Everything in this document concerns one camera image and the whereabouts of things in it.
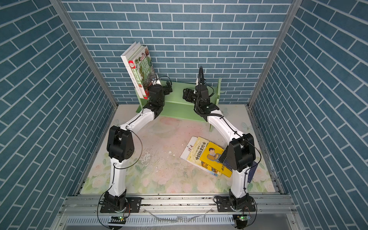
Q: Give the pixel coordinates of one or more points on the green nature encyclopedia book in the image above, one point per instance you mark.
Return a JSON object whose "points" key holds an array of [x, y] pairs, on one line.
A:
{"points": [[145, 67]]}

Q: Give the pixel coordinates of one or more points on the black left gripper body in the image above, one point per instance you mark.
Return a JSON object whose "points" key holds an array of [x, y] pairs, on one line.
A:
{"points": [[165, 91]]}

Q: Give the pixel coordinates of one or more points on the dark blue book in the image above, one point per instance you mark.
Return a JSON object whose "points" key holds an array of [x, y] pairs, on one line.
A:
{"points": [[252, 171]]}

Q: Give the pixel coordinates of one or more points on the white red-lettered magazine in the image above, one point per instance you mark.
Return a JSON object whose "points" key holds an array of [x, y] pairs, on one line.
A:
{"points": [[188, 148]]}

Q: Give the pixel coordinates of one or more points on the right aluminium corner post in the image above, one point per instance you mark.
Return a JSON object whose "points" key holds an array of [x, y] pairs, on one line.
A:
{"points": [[274, 51]]}

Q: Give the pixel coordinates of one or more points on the aluminium corner post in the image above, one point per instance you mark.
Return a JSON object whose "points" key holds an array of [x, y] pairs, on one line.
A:
{"points": [[274, 51], [71, 28]]}

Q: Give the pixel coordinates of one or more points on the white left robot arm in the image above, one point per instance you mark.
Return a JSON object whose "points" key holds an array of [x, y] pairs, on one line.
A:
{"points": [[120, 145]]}

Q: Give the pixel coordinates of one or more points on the white paperback book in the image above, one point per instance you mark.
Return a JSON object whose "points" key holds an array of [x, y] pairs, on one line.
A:
{"points": [[128, 60]]}

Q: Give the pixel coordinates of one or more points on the left aluminium corner post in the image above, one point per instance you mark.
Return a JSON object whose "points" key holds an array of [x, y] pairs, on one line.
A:
{"points": [[71, 28]]}

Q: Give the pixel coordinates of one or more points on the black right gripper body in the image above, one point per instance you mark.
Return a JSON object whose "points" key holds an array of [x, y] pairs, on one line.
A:
{"points": [[192, 97]]}

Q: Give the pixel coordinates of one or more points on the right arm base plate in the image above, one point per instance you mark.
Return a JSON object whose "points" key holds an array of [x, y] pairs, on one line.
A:
{"points": [[230, 203]]}

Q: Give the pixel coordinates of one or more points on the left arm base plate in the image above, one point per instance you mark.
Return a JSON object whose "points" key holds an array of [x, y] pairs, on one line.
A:
{"points": [[127, 204]]}

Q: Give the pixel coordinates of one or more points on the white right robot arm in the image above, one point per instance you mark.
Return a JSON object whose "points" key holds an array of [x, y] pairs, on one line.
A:
{"points": [[239, 153]]}

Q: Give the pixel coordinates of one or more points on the yellow cartoon cover book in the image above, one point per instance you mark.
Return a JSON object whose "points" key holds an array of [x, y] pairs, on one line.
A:
{"points": [[212, 156]]}

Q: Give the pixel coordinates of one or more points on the aluminium front rail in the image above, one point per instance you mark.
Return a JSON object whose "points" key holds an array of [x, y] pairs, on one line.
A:
{"points": [[180, 212]]}

